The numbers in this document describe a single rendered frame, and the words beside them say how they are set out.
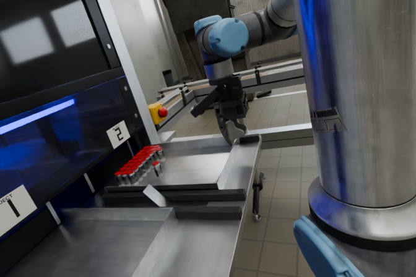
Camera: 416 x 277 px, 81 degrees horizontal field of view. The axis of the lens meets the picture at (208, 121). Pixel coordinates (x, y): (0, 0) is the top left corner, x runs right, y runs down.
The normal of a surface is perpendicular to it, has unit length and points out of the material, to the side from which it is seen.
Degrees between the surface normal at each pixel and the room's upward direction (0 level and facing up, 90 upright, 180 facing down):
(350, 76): 89
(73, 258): 0
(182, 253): 0
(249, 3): 90
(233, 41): 90
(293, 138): 90
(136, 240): 0
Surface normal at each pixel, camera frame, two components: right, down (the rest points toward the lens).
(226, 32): 0.25, 0.25
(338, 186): -0.84, 0.37
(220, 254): -0.25, -0.91
